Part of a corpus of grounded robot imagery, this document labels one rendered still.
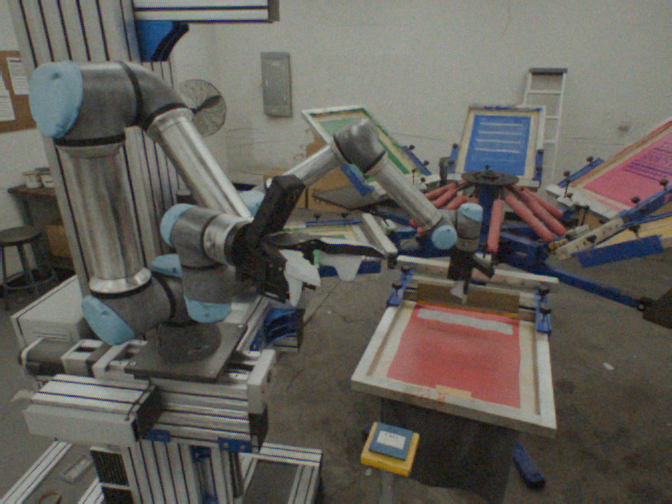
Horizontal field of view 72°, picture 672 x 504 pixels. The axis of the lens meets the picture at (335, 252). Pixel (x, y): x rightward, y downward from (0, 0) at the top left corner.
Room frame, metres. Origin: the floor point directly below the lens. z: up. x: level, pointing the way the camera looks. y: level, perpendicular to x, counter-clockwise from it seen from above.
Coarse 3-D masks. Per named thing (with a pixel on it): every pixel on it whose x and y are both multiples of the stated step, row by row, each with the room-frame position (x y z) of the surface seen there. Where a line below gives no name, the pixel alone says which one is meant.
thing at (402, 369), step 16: (416, 304) 1.66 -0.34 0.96; (416, 320) 1.54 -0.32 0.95; (432, 320) 1.54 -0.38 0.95; (416, 336) 1.43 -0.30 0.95; (400, 352) 1.33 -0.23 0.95; (400, 368) 1.24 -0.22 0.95; (416, 368) 1.24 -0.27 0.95; (432, 368) 1.24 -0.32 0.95; (448, 368) 1.24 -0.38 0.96; (416, 384) 1.16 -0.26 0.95; (432, 384) 1.16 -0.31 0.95; (448, 384) 1.16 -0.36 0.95
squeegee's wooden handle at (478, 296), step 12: (420, 288) 1.51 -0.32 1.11; (432, 288) 1.50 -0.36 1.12; (444, 288) 1.48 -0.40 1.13; (468, 288) 1.46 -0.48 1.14; (480, 288) 1.45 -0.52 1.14; (444, 300) 1.48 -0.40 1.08; (456, 300) 1.47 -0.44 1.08; (468, 300) 1.45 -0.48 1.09; (480, 300) 1.44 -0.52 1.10; (492, 300) 1.42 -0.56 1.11; (504, 300) 1.41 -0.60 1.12; (516, 300) 1.40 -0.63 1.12; (516, 312) 1.40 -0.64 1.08
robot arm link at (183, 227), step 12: (180, 204) 0.71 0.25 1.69; (168, 216) 0.68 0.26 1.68; (180, 216) 0.67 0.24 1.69; (192, 216) 0.66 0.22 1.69; (204, 216) 0.66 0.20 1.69; (216, 216) 0.65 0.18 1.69; (168, 228) 0.67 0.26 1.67; (180, 228) 0.66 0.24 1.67; (192, 228) 0.65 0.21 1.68; (204, 228) 0.63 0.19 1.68; (168, 240) 0.67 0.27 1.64; (180, 240) 0.66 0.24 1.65; (192, 240) 0.64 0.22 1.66; (180, 252) 0.66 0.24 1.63; (192, 252) 0.65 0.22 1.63; (204, 252) 0.63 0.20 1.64; (192, 264) 0.65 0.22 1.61; (204, 264) 0.65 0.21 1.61
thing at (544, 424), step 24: (384, 336) 1.38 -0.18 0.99; (360, 384) 1.13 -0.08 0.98; (384, 384) 1.12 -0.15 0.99; (432, 408) 1.05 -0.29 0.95; (456, 408) 1.03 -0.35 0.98; (480, 408) 1.02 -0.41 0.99; (504, 408) 1.02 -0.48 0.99; (552, 408) 1.02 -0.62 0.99; (528, 432) 0.96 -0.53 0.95; (552, 432) 0.94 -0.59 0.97
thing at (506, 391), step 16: (496, 320) 1.54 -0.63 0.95; (512, 320) 1.54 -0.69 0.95; (496, 336) 1.43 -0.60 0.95; (512, 336) 1.43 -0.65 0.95; (512, 352) 1.33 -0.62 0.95; (512, 368) 1.24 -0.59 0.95; (464, 384) 1.16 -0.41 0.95; (480, 384) 1.16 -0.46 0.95; (496, 384) 1.16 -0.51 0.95; (512, 384) 1.16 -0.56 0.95; (496, 400) 1.09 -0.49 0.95; (512, 400) 1.09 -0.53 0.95
